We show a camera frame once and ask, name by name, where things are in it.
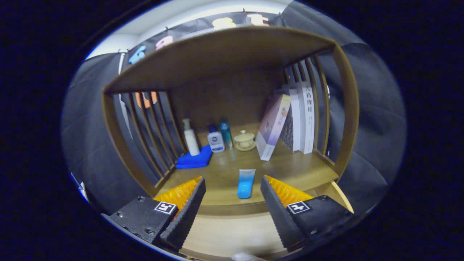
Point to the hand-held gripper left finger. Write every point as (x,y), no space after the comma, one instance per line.
(186,217)

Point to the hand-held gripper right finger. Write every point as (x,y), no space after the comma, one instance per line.
(281,217)

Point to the wooden drawer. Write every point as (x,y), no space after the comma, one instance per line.
(224,232)

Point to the blue white cosmetic tube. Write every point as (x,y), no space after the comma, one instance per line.
(245,183)

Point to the wooden countertop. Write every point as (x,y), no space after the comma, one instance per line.
(290,170)

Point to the wooden cabinet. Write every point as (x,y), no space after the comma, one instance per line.
(224,54)

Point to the blue folded cloth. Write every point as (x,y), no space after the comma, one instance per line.
(195,159)

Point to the white pump bottle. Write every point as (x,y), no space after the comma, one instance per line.
(191,139)

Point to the white blue-capped lotion bottle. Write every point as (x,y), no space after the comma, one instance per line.
(215,141)

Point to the beige lidded tea cup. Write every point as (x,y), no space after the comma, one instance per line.
(245,140)

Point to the purple white book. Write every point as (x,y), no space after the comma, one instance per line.
(272,127)

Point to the teal slim bottle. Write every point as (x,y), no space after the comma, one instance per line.
(226,135)

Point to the thin white book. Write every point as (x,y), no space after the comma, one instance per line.
(295,119)

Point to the white book black lettering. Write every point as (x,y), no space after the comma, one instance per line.
(308,116)

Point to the black backdrop cloth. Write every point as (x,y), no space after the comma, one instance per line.
(373,119)

